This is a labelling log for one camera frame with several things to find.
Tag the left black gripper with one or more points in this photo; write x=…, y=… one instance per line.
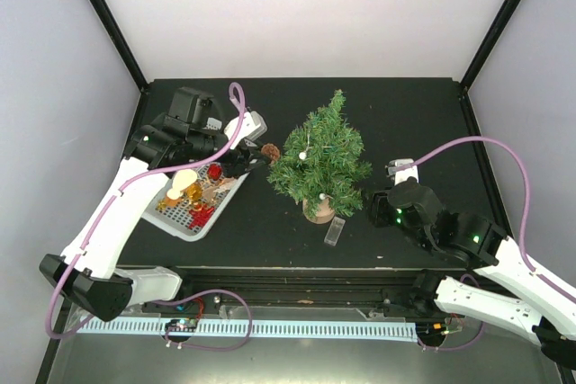
x=238, y=165

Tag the small green christmas tree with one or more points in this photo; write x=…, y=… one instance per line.
x=321, y=161

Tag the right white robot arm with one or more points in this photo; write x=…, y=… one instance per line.
x=537, y=307

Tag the clear battery box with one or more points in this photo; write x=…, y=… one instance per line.
x=334, y=231

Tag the white slotted cable duct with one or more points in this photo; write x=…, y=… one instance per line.
x=257, y=328

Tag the gold gift box ornament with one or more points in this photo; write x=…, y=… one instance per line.
x=194, y=192

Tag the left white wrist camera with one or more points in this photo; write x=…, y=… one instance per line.
x=253, y=126

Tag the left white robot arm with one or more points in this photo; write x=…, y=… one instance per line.
x=163, y=152

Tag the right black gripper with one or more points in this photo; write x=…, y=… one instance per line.
x=378, y=215

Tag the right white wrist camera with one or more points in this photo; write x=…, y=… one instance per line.
x=401, y=170

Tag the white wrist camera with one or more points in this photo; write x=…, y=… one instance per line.
x=401, y=170
x=253, y=126

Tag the brown pine cone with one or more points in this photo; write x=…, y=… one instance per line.
x=271, y=151

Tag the white perforated plastic basket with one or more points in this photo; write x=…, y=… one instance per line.
x=174, y=217

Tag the red gift box ornament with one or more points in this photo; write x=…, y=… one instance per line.
x=214, y=172

